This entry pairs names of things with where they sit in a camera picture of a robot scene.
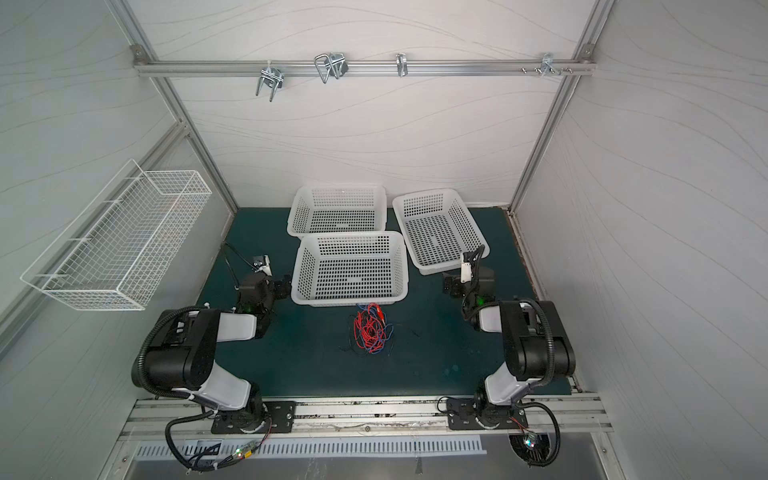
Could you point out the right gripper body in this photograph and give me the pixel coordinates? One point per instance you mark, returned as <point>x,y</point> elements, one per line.
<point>455,284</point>

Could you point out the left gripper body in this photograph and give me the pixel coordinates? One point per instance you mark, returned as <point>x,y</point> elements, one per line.
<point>279,287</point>

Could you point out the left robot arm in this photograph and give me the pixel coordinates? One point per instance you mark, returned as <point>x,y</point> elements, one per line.
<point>177,359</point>

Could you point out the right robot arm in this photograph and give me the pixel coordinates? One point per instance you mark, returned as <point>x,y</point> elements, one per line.
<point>535,344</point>

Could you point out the back right white basket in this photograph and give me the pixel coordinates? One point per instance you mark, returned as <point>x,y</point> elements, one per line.
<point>438,229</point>

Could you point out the front white perforated basket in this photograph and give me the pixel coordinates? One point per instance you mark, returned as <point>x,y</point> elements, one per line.
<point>350,268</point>

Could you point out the back left white basket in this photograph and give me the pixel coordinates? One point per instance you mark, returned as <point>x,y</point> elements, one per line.
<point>356,208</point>

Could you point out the metal hook clamp left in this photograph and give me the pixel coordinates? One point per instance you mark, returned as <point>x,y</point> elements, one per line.
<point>270,80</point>

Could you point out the metal hook clamp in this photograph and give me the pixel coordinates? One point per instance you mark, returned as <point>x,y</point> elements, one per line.
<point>270,80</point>
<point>547,67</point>

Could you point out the metal hook clamp right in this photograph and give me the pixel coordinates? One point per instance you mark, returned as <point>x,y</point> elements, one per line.
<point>547,67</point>

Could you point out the metal u-bolt clamp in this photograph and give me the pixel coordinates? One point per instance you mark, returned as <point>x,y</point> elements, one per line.
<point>331,65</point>

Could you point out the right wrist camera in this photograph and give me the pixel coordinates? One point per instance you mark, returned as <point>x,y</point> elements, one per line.
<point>466,269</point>

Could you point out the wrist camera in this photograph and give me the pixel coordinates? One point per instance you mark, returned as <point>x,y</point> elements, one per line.
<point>261,264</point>
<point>466,269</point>

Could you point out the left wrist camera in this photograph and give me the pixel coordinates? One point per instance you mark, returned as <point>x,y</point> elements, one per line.
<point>261,264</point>

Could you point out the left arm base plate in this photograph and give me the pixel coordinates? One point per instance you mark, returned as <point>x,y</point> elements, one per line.
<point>255,417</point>

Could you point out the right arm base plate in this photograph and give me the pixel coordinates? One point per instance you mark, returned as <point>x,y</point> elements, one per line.
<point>472,414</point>

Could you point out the white wire wall basket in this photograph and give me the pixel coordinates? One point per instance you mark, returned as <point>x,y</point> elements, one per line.
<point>114,254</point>

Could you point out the white slotted cable duct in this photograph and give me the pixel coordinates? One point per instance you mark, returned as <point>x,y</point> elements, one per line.
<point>326,447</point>

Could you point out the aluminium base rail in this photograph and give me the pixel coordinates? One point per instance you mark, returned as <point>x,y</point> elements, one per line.
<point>384,416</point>

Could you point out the aluminium cross rail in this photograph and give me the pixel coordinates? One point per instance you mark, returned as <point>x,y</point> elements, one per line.
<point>357,68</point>

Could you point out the small metal bracket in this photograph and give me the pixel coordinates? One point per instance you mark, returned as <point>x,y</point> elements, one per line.
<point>401,65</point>

